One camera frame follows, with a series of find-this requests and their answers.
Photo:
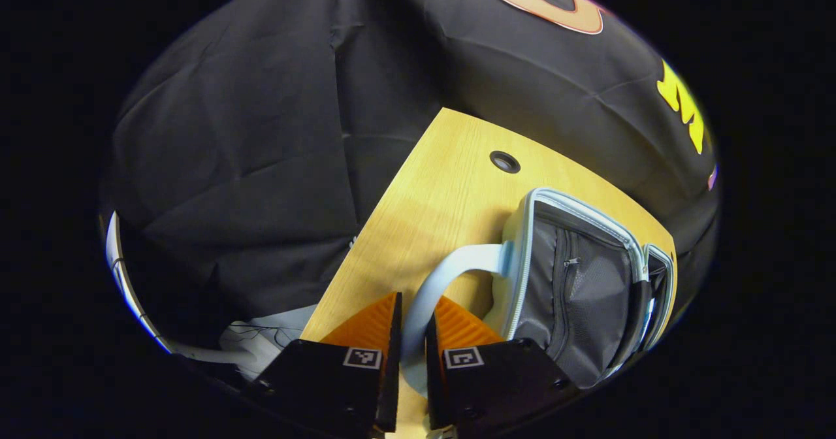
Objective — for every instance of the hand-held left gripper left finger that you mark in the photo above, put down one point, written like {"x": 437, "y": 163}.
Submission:
{"x": 394, "y": 360}

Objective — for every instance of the white crumpled cloth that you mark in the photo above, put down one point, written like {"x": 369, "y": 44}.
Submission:
{"x": 268, "y": 338}

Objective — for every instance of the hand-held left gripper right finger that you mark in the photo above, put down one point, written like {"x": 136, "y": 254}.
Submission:
{"x": 434, "y": 373}

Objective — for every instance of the black backdrop cloth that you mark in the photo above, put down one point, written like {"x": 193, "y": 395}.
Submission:
{"x": 261, "y": 164}

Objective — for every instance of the light blue suitcase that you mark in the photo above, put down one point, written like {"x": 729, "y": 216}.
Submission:
{"x": 588, "y": 295}

